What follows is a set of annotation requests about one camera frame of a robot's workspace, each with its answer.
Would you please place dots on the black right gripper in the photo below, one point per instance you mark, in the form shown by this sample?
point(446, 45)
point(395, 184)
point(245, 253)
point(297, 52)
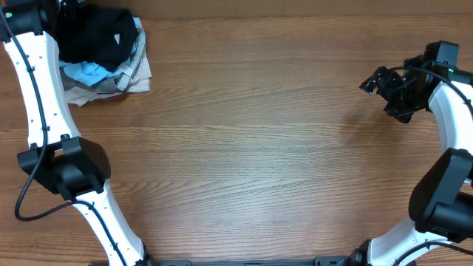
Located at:
point(403, 114)

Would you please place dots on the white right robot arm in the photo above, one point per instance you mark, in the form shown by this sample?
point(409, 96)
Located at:
point(439, 213)

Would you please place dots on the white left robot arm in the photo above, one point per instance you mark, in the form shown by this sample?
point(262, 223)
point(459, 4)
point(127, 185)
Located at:
point(58, 157)

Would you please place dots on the grey folded garment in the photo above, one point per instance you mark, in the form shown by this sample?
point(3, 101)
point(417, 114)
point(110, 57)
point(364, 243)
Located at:
point(119, 84)

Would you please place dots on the black folded shirt on pile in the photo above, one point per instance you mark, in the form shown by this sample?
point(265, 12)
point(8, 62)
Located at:
point(93, 34)

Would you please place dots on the light blue folded garment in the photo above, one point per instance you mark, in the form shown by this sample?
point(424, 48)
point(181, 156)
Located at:
point(87, 73)

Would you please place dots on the beige folded garment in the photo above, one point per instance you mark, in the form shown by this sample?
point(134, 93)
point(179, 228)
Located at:
point(137, 61)

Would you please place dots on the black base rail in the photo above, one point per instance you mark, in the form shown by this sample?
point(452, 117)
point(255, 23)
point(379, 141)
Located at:
point(317, 261)

